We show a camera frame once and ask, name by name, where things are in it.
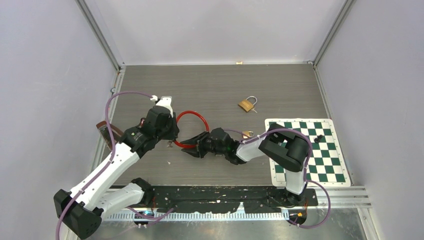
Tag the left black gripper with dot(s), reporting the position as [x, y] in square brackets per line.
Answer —
[173, 134]

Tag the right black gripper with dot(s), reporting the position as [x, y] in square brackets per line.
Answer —
[199, 140]

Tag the red cable lock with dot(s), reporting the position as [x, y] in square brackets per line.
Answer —
[198, 117]

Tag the small brass padlock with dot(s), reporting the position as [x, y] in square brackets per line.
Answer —
[247, 134]

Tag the large brass padlock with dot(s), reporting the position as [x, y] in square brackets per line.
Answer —
[248, 104]

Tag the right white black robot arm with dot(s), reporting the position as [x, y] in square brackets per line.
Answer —
[287, 147]

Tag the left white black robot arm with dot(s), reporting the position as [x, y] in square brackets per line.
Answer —
[83, 208]

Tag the brown wooden metronome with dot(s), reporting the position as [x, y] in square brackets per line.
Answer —
[104, 132]

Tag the black chess piece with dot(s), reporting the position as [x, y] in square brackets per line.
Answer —
[318, 139]

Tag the green white checkered mat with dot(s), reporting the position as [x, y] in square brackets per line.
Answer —
[326, 164]

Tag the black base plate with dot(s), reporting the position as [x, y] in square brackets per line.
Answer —
[225, 199]

